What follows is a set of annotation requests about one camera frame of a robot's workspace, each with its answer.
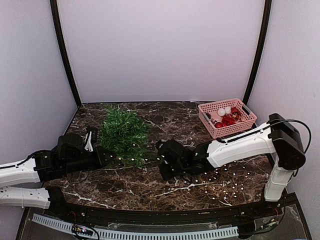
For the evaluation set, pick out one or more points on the white perforated cable tray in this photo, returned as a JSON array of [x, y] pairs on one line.
[[123, 231]]

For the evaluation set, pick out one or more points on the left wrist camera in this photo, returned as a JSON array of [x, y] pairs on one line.
[[90, 139]]

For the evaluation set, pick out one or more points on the pink plastic basket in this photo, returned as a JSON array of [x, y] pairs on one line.
[[208, 114]]

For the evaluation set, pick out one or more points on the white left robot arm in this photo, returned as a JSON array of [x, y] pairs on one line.
[[12, 175]]

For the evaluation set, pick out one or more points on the small green christmas tree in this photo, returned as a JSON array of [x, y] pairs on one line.
[[126, 134]]

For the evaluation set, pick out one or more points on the white ball ornament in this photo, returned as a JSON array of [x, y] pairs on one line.
[[224, 111]]

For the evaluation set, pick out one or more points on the red ornaments in basket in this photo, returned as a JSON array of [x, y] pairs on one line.
[[229, 119]]

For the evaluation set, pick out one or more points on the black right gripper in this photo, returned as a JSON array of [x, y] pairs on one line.
[[165, 174]]

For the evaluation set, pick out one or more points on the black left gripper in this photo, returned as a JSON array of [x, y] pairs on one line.
[[100, 159]]

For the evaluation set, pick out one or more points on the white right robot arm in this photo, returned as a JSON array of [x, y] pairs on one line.
[[276, 136]]

